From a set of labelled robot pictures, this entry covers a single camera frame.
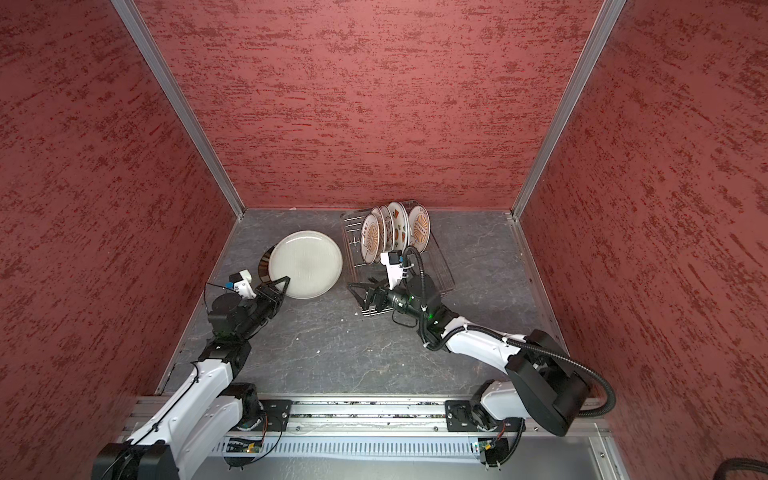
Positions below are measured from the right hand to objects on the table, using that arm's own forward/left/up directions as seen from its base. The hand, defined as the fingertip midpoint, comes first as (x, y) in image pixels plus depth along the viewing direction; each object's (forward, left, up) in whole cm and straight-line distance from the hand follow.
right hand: (353, 287), depth 75 cm
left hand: (+5, +18, -5) cm, 19 cm away
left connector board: (-31, +28, -23) cm, 48 cm away
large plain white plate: (+12, +14, -4) cm, 18 cm away
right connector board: (-34, -34, -22) cm, 53 cm away
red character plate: (+23, -10, -4) cm, 25 cm away
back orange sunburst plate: (+30, -20, -11) cm, 38 cm away
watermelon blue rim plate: (+26, -14, -5) cm, 30 cm away
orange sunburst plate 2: (+32, -6, -6) cm, 34 cm away
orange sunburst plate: (+26, -3, -11) cm, 28 cm away
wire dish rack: (+21, -24, -18) cm, 37 cm away
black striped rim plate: (+20, +35, -18) cm, 44 cm away
